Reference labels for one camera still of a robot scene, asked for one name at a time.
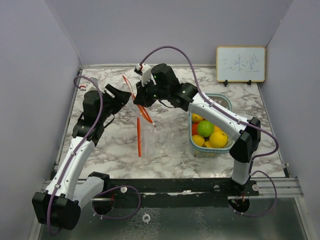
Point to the clear zip top bag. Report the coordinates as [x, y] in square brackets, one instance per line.
[159, 132]

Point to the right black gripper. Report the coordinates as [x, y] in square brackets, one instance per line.
[141, 98]

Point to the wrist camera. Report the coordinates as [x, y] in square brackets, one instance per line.
[144, 70]
[92, 84]

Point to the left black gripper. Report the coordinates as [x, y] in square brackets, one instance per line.
[121, 97]

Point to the light blue plastic basket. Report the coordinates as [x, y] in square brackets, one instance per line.
[207, 150]

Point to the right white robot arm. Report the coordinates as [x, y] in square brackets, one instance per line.
[245, 133]

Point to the orange tangerine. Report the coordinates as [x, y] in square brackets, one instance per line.
[194, 128]

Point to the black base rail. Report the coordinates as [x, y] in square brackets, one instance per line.
[171, 193]

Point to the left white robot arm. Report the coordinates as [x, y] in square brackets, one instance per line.
[63, 199]

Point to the green apple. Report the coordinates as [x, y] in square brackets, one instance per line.
[205, 128]

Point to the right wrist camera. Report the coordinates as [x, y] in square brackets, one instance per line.
[144, 70]

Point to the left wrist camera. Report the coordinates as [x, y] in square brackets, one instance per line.
[92, 84]

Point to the small whiteboard with writing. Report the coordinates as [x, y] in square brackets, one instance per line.
[241, 64]

